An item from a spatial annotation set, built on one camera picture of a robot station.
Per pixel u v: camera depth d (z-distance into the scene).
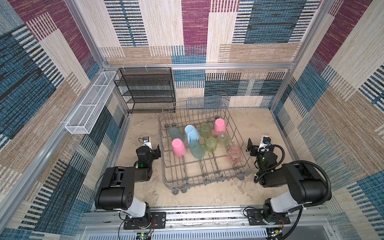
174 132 0.92
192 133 0.92
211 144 0.91
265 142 0.76
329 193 0.42
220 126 0.94
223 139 0.89
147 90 1.11
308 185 0.45
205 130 0.95
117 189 0.45
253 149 0.81
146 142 0.81
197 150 0.87
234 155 0.85
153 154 0.85
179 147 0.85
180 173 0.85
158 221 0.73
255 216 0.74
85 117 0.71
